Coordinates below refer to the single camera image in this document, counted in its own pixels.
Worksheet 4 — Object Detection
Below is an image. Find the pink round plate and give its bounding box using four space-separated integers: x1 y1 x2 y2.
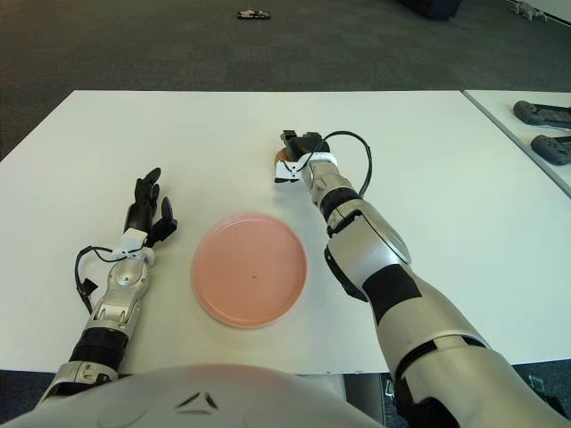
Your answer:
190 212 309 330

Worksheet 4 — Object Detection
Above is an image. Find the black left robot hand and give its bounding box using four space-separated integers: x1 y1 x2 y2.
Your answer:
120 167 178 253

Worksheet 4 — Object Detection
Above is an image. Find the silver robot torso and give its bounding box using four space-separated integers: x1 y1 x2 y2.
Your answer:
0 363 380 428

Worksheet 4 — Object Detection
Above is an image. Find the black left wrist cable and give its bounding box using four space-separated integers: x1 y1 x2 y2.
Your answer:
74 243 135 313

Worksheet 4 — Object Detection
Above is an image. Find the white neighbouring table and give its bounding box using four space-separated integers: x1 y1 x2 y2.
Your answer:
462 88 571 200

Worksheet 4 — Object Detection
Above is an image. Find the grey handheld controller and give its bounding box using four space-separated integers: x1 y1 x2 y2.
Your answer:
512 101 571 131
530 135 571 167

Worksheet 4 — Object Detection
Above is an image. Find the small grey floor toy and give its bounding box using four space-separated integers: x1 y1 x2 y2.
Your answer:
512 2 548 21

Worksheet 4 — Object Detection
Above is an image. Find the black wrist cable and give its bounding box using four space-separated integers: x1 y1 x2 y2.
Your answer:
74 243 135 313
311 130 374 196

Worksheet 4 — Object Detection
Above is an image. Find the dark blue bulky object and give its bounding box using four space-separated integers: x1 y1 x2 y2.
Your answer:
394 0 463 20

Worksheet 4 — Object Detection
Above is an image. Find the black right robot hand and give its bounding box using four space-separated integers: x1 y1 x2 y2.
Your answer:
272 128 334 185

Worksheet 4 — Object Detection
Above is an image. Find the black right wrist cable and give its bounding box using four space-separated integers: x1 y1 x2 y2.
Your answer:
311 130 374 196

